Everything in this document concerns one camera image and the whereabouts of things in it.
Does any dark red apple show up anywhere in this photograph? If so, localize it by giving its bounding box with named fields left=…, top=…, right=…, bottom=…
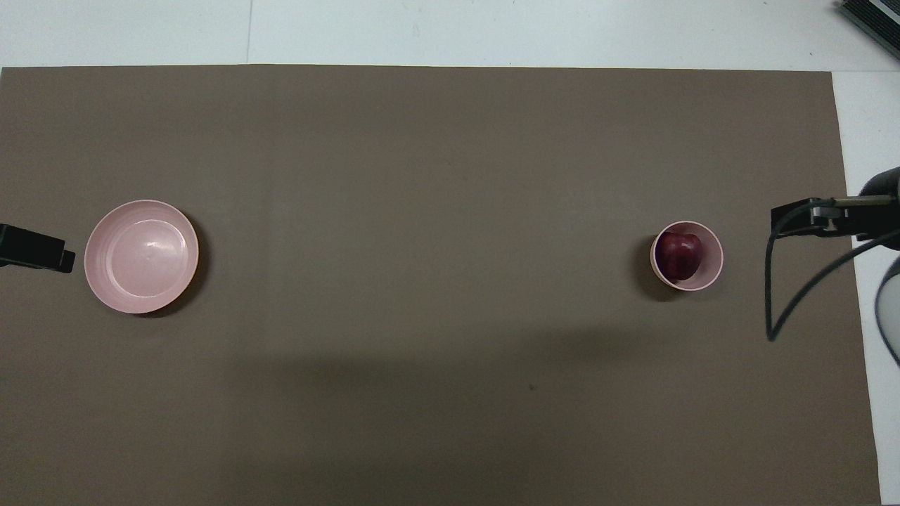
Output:
left=656, top=232, right=703, bottom=282

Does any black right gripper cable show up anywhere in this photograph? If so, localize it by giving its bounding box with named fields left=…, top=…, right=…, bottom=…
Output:
left=765, top=202, right=900, bottom=343

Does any grey ribbed device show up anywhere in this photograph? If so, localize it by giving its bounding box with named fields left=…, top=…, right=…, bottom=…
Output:
left=837, top=0, right=900, bottom=60

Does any pink plate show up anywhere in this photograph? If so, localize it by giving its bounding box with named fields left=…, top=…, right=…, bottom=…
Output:
left=84, top=200, right=200, bottom=315

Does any brown table mat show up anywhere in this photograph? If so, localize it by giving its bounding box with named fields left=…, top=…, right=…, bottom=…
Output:
left=0, top=65, right=882, bottom=506

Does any pink bowl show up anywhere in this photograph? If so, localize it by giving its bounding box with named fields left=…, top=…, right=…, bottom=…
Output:
left=650, top=220, right=724, bottom=292

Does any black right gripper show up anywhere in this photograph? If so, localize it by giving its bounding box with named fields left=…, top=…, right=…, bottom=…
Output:
left=771, top=195, right=900, bottom=240

